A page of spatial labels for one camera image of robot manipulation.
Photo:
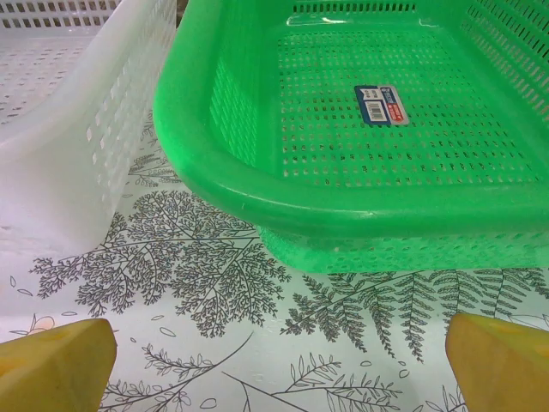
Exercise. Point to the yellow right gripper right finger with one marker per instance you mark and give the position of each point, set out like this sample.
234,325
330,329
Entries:
502,369

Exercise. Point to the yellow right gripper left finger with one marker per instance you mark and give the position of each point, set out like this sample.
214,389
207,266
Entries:
56,369

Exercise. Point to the floral fern print tablecloth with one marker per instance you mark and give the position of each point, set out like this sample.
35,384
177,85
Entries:
214,300

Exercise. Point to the white plastic basket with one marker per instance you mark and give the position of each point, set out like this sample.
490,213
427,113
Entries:
86,129

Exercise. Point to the blue red barcode label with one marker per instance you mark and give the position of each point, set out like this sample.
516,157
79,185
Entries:
379,104

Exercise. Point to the green plastic basket with label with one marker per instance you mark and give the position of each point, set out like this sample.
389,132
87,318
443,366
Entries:
223,129

